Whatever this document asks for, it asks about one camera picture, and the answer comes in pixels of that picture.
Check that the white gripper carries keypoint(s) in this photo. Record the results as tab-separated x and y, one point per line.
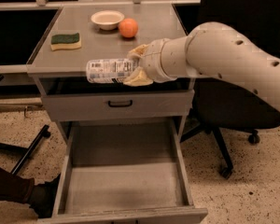
151	61

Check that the clear plastic water bottle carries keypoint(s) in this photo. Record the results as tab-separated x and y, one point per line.
110	70

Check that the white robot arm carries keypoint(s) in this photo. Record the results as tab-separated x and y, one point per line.
212	49

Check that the closed grey drawer front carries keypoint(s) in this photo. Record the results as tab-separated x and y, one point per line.
79	107

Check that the grey drawer cabinet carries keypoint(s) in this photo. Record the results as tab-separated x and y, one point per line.
61	72

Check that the open grey lower drawer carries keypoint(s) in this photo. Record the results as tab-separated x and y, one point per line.
124	173

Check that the orange fruit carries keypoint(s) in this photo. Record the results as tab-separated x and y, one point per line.
128	28

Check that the white ceramic bowl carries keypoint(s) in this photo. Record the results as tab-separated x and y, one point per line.
107	20

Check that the yellow green sponge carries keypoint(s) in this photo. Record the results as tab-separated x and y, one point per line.
69	41

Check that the black office chair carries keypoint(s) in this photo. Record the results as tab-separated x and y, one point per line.
218	104

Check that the black chair base leg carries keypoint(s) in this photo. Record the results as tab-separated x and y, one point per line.
25	152

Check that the black shoe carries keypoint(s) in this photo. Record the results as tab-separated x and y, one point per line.
43	197

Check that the person's brown trouser leg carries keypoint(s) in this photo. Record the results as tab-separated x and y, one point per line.
14	188

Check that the black drawer handle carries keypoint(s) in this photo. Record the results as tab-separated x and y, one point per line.
120	104

